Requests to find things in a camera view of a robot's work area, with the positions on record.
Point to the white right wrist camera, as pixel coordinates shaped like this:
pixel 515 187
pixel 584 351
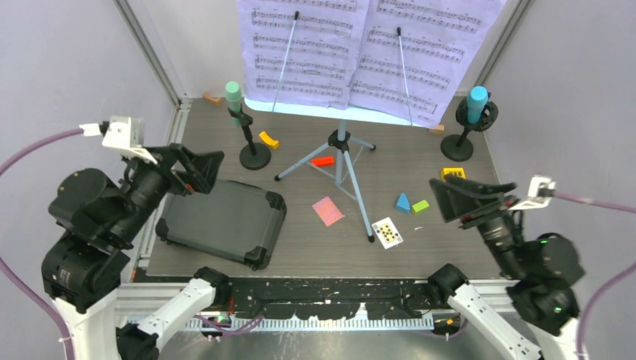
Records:
pixel 541 191

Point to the aluminium frame rail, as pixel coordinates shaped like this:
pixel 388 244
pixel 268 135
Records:
pixel 137 18
pixel 506 25

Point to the aluminium frame rail right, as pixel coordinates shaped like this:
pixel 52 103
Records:
pixel 506 25

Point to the mint green toy microphone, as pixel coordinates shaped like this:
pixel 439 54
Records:
pixel 233 95

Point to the aluminium frame rail left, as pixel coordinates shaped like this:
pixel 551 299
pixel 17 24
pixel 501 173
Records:
pixel 137 18

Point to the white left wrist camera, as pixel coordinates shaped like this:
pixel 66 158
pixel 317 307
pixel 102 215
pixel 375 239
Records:
pixel 125 135

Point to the black right microphone stand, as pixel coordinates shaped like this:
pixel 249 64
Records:
pixel 459 148

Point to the red backed playing card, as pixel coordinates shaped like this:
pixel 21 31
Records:
pixel 327 211

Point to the sheet music page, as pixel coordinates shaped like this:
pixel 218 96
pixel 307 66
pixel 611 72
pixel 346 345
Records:
pixel 414 55
pixel 301 52

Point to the orange rectangular block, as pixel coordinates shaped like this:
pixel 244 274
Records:
pixel 323 161

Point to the face up playing card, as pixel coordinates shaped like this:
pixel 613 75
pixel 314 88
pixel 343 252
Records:
pixel 387 233

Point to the blue sloped toy brick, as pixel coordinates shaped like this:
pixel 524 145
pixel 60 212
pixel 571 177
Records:
pixel 403 204

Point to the light blue music stand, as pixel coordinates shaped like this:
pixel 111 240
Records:
pixel 345 176

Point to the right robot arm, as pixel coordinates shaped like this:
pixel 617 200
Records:
pixel 544 270

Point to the yellow curved wooden block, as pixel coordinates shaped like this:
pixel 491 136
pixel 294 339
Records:
pixel 268 140

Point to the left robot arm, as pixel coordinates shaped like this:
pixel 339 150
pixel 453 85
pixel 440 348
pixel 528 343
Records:
pixel 100 217

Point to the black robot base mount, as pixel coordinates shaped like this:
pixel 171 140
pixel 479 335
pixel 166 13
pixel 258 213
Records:
pixel 328 298

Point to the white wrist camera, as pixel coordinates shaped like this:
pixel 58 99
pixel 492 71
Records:
pixel 125 135
pixel 541 191

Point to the black microphone stand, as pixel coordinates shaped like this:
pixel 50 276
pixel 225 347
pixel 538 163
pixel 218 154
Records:
pixel 459 148
pixel 254 156

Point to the lime green wooden block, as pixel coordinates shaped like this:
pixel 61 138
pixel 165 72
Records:
pixel 419 206

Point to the brown wooden block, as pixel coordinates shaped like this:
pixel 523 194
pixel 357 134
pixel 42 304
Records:
pixel 217 101

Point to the grey aluminium carrying case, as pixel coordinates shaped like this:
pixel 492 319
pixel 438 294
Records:
pixel 235 221

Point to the blue toy microphone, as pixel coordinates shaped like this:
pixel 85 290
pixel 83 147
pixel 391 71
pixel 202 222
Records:
pixel 476 101

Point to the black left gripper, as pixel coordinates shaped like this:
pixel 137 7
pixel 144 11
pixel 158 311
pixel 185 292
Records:
pixel 201 172

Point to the black left microphone stand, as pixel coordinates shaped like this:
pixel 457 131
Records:
pixel 254 156

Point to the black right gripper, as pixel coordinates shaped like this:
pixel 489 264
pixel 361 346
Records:
pixel 451 200

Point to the yellow red blue brick block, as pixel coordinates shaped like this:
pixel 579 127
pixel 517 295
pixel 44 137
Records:
pixel 452 171

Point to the tan wooden block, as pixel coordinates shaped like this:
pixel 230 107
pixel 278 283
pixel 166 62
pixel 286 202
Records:
pixel 438 130

